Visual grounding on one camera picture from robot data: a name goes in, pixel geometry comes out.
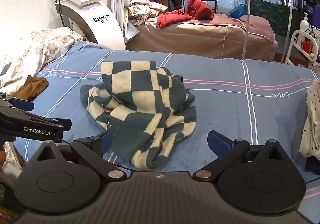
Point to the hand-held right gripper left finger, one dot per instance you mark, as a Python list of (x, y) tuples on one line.
[(106, 140)]

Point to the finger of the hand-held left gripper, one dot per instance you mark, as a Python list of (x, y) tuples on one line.
[(23, 104)]

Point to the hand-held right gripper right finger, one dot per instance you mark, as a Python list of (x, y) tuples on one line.
[(218, 142)]

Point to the teal cream checkered sweater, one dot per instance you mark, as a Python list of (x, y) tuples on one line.
[(140, 104)]

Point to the brown cloth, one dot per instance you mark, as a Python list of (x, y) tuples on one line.
[(32, 86)]

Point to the blue plaid bed sheet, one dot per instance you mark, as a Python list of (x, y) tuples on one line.
[(237, 119)]

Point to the floral quilt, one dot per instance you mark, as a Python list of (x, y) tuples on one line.
[(37, 51)]

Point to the white polka dot cloth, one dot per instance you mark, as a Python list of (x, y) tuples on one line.
[(312, 119)]

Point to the brown covered massage bed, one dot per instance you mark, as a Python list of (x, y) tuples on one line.
[(190, 39)]

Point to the white beauty machine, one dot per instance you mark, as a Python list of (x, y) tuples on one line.
[(100, 24)]

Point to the white trolley cart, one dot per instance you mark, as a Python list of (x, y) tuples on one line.
[(295, 36)]

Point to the blue bag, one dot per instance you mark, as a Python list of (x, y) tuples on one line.
[(238, 10)]

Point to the red padded jacket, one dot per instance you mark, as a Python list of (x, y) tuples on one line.
[(200, 9)]

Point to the beige crumpled blanket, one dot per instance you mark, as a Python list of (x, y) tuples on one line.
[(140, 9)]

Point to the green camouflage cloth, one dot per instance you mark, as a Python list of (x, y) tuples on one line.
[(270, 14)]

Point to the white pump bottle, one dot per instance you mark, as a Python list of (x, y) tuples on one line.
[(304, 26)]

